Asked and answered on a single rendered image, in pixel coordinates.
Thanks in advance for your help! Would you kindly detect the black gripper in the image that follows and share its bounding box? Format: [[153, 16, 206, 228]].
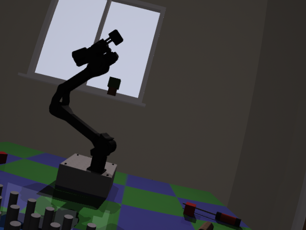
[[98, 29, 124, 50]]

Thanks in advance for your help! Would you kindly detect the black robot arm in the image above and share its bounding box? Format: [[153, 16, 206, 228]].
[[49, 42, 118, 174]]

